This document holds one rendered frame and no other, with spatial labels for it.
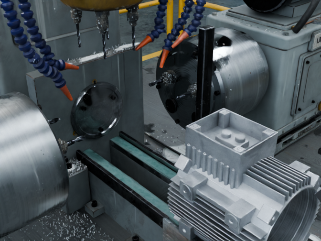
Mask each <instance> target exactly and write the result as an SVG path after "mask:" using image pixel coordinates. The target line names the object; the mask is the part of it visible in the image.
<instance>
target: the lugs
mask: <svg viewBox="0 0 321 241"><path fill-rule="evenodd" d="M174 166H175V167H176V168H178V169H180V170H181V171H183V172H185V173H186V174H187V173H188V172H189V170H190V168H191V166H192V160H191V159H189V158H187V157H186V156H184V155H182V154H181V155H180V156H179V158H178V160H177V161H176V163H175V164H174ZM306 174H308V175H310V176H311V185H313V187H315V188H316V189H317V190H318V188H319V186H320V185H321V178H320V177H319V176H318V175H316V174H314V173H312V172H310V171H308V172H307V173H306ZM279 214H280V212H279V211H277V210H276V209H274V208H272V207H271V206H269V205H267V204H266V203H264V204H263V206H262V207H261V209H260V211H259V212H258V214H257V218H258V219H260V220H261V221H263V222H264V223H266V224H268V225H269V226H273V224H274V223H275V221H276V219H277V217H278V216H279ZM173 218H174V219H175V220H176V221H178V222H179V220H180V218H178V217H177V216H175V215H174V217H173ZM309 236H310V233H309V232H308V234H307V235H306V237H305V239H304V241H307V240H308V238H309Z"/></svg>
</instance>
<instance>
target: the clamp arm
mask: <svg viewBox="0 0 321 241"><path fill-rule="evenodd" d="M214 30H215V27H214V26H211V25H206V26H202V27H200V28H199V33H198V62H197V86H196V101H195V106H196V109H195V121H197V120H199V119H201V118H204V117H206V116H208V115H210V102H211V86H212V69H213V53H214Z"/></svg>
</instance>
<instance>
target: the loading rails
mask: <svg viewBox="0 0 321 241"><path fill-rule="evenodd" d="M109 142H110V154H111V163H110V162H109V161H107V160H106V159H104V158H103V157H102V156H100V155H99V154H97V153H96V152H95V151H93V150H92V149H90V148H89V149H87V150H85V151H81V150H76V157H77V160H78V161H81V163H82V164H84V165H85V166H87V168H88V176H89V185H90V194H91V201H90V202H88V203H86V204H85V211H86V212H87V213H89V214H90V215H91V216H92V217H93V218H95V217H97V216H99V215H101V214H102V213H104V212H105V213H107V214H108V215H109V216H110V217H111V218H112V219H113V220H114V221H116V222H117V223H118V224H119V225H120V226H121V227H123V228H124V229H125V230H126V231H127V232H128V233H130V234H131V235H132V236H130V237H129V238H127V239H125V241H198V240H197V239H196V238H193V239H192V240H188V239H187V238H186V237H184V236H183V235H182V234H180V233H179V222H178V221H176V220H175V219H174V218H173V217H174V214H173V213H171V212H170V209H169V207H170V206H168V204H169V202H167V201H168V200H169V199H168V198H167V197H168V196H169V195H168V192H170V191H169V190H168V188H169V187H171V186H170V185H169V184H170V183H171V182H172V181H171V180H170V179H171V178H173V177H174V176H176V175H177V173H178V170H179V169H178V168H176V167H175V166H174V163H173V162H171V161H169V160H168V159H166V158H164V157H163V156H161V155H160V154H158V153H156V152H155V151H153V150H152V149H150V148H149V147H147V146H145V145H144V144H142V143H140V142H139V141H137V140H136V139H134V138H132V137H131V136H129V135H128V134H126V133H124V132H123V131H120V132H119V136H117V137H114V138H112V139H110V140H109Z"/></svg>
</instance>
